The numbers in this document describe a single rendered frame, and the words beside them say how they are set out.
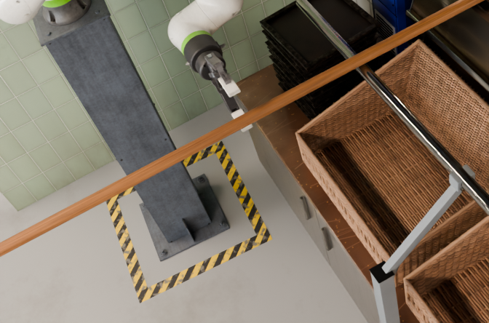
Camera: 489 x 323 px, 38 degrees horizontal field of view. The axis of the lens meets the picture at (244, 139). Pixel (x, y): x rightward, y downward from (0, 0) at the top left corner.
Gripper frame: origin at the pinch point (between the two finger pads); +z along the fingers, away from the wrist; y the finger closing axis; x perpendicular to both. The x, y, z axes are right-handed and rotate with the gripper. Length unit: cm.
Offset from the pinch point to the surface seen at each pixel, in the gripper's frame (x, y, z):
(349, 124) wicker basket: -36, 55, -21
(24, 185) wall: 84, 106, -114
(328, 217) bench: -14, 61, 3
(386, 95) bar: -31.3, 1.4, 16.4
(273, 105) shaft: -7.1, -1.4, 5.1
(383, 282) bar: -10, 24, 47
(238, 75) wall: -26, 107, -115
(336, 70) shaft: -24.8, -1.6, 5.0
